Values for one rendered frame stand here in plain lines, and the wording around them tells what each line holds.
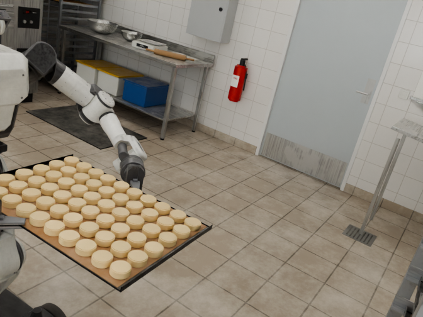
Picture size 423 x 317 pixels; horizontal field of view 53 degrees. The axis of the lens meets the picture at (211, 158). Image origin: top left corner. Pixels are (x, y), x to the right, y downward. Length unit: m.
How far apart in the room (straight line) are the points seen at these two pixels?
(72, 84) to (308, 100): 3.40
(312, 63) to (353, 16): 0.60
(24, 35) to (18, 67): 3.71
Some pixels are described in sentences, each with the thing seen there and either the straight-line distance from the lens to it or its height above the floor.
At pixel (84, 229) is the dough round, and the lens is 1.15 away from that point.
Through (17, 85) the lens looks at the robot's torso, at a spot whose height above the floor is 1.24.
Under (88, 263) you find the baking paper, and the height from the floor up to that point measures 1.00.
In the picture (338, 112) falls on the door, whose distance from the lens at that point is 4.64.
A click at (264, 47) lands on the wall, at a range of 4.89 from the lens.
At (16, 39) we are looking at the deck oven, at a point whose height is 0.74.
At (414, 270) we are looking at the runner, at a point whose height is 1.15.
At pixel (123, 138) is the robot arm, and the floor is 1.07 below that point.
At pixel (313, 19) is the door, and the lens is 4.72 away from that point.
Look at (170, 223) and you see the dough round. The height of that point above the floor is 1.02.
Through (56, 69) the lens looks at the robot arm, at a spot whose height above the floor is 1.27.
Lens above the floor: 1.65
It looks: 21 degrees down
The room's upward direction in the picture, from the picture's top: 13 degrees clockwise
